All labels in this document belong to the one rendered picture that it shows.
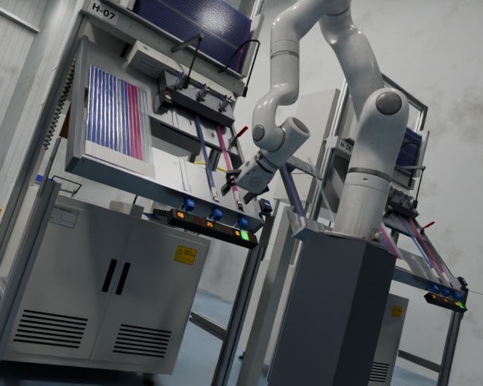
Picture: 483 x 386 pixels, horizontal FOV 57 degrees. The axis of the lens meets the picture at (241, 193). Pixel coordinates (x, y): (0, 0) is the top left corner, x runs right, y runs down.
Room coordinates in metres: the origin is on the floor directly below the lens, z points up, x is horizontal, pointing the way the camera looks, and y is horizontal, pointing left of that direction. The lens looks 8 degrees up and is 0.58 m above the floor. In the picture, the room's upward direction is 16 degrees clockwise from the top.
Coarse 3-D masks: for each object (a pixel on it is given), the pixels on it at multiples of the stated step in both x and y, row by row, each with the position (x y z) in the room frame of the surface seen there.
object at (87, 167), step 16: (80, 160) 1.21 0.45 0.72; (96, 160) 1.23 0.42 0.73; (80, 176) 1.26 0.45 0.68; (96, 176) 1.27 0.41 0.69; (112, 176) 1.28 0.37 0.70; (128, 176) 1.29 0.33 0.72; (144, 176) 1.31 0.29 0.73; (144, 192) 1.35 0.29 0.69; (160, 192) 1.37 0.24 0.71; (176, 192) 1.38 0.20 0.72; (208, 208) 1.46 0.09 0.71; (224, 208) 1.48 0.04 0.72; (256, 224) 1.58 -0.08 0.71
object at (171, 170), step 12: (84, 120) 1.33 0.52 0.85; (84, 132) 1.30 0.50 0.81; (84, 144) 1.27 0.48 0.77; (156, 156) 1.45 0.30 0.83; (168, 156) 1.49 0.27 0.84; (156, 168) 1.41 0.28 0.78; (168, 168) 1.45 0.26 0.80; (180, 168) 1.49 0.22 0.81; (192, 168) 1.54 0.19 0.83; (204, 168) 1.58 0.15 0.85; (156, 180) 1.38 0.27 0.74; (168, 180) 1.41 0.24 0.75; (180, 180) 1.45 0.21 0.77; (192, 180) 1.49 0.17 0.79; (204, 180) 1.54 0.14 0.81; (216, 180) 1.59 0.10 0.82; (192, 192) 1.45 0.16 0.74; (204, 192) 1.49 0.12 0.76; (228, 192) 1.59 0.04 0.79; (240, 192) 1.64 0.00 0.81; (228, 204) 1.54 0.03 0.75; (252, 204) 1.64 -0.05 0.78
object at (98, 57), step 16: (96, 48) 1.63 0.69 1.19; (96, 64) 1.56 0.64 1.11; (112, 64) 1.63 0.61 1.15; (128, 80) 1.63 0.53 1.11; (144, 80) 1.70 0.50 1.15; (160, 112) 1.63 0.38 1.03; (176, 112) 1.71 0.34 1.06; (176, 128) 1.64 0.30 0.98; (192, 128) 1.71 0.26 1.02; (208, 128) 1.79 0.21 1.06; (224, 128) 1.88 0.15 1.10; (208, 144) 1.79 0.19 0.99
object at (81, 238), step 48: (48, 240) 1.51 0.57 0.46; (96, 240) 1.59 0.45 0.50; (144, 240) 1.69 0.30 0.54; (192, 240) 1.80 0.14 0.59; (48, 288) 1.53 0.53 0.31; (96, 288) 1.62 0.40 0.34; (144, 288) 1.72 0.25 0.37; (192, 288) 1.84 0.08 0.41; (48, 336) 1.56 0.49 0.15; (96, 336) 1.65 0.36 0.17; (144, 336) 1.75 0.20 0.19
